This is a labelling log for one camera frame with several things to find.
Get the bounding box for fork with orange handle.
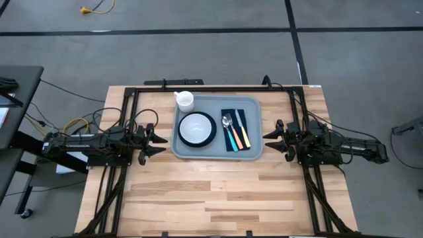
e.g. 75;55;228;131
225;112;245;151

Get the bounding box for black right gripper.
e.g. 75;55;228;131
262;119;311;163

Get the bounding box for black aluminium table frame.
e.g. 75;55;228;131
77;86;361;238

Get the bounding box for black power strip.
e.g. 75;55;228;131
143;78;205;87

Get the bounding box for white bowl with black rim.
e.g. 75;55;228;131
177;111;218;149

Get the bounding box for black desk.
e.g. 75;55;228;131
0;65;90;216

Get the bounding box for grey stand leg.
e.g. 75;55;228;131
391;115;423;137

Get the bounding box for black floor cable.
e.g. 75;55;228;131
39;79;106;104
389;126;423;171

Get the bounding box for black headphones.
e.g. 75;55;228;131
0;76;19;92

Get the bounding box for navy cloth napkin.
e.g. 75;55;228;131
220;108;251;153

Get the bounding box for white printed paper sheet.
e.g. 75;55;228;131
56;150;89;175

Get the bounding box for grey plastic tray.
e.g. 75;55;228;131
171;94;264;161

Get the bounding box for knife with yellow handle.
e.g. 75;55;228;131
234;109;252;149

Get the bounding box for white ceramic mug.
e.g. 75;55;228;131
173;91;196;114

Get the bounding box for thin yellow cable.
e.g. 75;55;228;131
62;116;91;135

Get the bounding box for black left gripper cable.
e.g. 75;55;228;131
132;108;160;134

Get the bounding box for spoon with teal handle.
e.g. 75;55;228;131
221;116;239;153

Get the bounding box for yellow extension cable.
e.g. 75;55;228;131
79;0;116;16

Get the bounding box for large white ribbed bowl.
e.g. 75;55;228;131
179;113;213;145

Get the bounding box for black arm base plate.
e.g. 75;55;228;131
86;153;134;167
296;152;345;167

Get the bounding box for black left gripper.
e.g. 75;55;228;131
130;124;169;165

